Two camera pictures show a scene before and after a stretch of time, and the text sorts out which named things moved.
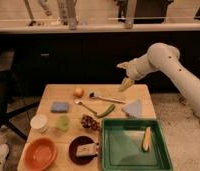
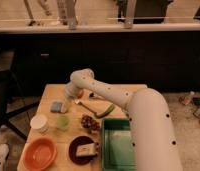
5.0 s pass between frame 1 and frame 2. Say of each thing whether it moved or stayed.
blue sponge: stayed
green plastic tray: stayed
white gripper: moved
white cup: stayed
